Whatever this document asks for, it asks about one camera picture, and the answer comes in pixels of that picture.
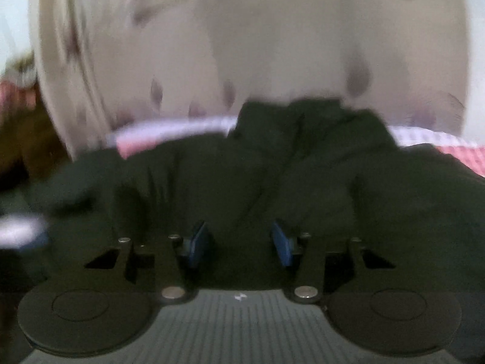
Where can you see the beige floral padded headboard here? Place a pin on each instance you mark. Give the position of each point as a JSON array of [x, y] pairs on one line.
[[265, 45]]

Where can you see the brown wooden nightstand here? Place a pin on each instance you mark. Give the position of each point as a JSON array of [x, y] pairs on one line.
[[30, 140]]

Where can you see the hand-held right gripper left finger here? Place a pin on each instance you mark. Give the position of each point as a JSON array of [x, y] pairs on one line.
[[199, 243]]

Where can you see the dark green padded jacket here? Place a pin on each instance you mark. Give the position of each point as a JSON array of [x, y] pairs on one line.
[[242, 182]]

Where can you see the pink checked bedsheet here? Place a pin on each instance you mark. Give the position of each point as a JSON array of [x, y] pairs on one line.
[[435, 138]]

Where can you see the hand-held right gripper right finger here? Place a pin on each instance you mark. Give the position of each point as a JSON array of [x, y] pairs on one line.
[[282, 244]]

